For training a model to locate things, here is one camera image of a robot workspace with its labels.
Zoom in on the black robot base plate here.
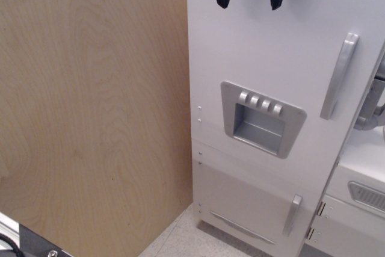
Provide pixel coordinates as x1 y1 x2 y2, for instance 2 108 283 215
1 213 72 257

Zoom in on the black cable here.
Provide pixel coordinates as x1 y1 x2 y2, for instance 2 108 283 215
0 232 22 257

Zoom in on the white fridge door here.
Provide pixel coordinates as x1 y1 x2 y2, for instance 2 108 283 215
185 0 385 197

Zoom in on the white lower freezer door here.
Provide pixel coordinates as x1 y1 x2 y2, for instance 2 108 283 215
192 141 319 256

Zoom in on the grey lower door handle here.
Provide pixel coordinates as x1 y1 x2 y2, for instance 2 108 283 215
282 194 303 237

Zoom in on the brass upper cabinet hinge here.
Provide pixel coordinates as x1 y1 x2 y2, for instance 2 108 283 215
316 201 325 216

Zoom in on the grey vent panel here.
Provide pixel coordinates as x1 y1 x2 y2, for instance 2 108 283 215
348 181 384 212

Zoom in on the grey plastic faucet pipe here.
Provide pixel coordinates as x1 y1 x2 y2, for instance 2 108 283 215
354 55 385 132

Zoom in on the brass cabinet hinge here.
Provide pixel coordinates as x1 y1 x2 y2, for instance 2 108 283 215
306 228 315 240
316 201 325 216

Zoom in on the plywood board panel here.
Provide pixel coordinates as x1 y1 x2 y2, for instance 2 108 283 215
1 0 192 256

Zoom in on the grey dispenser box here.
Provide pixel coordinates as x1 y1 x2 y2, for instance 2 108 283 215
221 81 307 159

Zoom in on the brass lower cabinet hinge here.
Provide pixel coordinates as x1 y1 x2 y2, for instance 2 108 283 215
306 228 315 240

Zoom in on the white toy oven unit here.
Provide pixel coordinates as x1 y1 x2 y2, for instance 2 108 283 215
300 127 384 256

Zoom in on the white toy fridge cabinet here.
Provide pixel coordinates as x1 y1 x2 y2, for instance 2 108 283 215
189 28 385 257

